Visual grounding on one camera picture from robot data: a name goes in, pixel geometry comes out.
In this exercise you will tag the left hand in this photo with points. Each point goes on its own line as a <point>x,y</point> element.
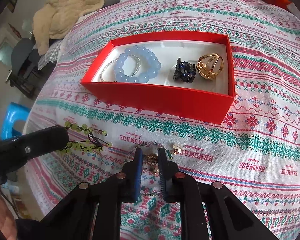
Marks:
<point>7,222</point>

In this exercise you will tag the patterned handmade bed cover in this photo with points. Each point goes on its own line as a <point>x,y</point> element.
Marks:
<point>254,152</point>

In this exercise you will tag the dark office chair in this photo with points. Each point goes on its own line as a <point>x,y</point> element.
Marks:
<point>24,74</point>

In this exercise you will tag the small gold earring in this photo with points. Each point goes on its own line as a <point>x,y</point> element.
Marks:
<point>177,149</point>

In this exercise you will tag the gold charm jewelry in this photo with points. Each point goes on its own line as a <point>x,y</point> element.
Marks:
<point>150,163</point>

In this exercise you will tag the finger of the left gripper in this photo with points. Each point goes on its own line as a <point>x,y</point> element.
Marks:
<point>17,151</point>

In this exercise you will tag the blue plastic stool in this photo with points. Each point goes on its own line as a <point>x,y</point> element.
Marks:
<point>15,112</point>

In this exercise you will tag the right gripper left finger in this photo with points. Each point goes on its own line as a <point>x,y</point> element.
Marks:
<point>94,211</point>

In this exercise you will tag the beige blanket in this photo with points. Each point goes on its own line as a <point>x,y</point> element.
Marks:
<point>57,18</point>

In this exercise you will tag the red jewelry box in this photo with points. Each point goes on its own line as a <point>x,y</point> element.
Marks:
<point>189,74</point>

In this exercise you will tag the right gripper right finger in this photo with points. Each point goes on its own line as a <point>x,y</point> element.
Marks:
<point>207,211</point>

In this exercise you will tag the checked bed sheet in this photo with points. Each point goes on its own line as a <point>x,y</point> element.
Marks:
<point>51,56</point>

